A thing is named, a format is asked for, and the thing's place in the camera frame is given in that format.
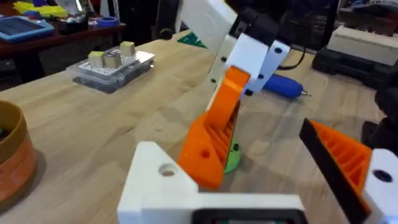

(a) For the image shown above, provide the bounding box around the white box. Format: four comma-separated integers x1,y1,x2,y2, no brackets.
326,25,398,67

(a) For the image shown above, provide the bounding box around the black case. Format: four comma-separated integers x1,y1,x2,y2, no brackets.
312,46,398,91

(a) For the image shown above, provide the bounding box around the green board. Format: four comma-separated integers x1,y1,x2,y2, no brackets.
177,31,208,49

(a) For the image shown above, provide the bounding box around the black cable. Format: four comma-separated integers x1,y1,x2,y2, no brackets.
277,45,308,71

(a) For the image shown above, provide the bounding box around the yellow heap of parts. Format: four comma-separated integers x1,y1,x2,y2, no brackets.
12,0,69,19

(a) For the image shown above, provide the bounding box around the blue tape roll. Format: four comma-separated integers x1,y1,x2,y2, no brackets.
96,16,121,29

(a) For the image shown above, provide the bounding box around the bare white left gripper left finger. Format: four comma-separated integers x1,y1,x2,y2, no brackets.
117,141,200,224

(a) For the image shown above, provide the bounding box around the orange and brown toy tub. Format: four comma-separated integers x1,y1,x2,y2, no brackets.
0,100,37,212

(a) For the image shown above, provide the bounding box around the clear box with toy blocks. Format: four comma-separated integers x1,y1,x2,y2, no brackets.
73,40,155,94

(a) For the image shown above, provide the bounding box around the blue electric screwdriver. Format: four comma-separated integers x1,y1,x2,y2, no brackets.
263,73,312,100

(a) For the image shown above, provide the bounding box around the blue flat tray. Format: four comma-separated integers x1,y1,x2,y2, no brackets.
0,15,55,44

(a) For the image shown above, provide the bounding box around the white orange left gripper right finger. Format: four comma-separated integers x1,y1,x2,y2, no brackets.
298,118,398,224

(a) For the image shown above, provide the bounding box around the green disc with holes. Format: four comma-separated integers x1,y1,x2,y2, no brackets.
223,139,243,174

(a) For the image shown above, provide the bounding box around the dark wooden side table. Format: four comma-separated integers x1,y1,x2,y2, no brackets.
0,18,127,91

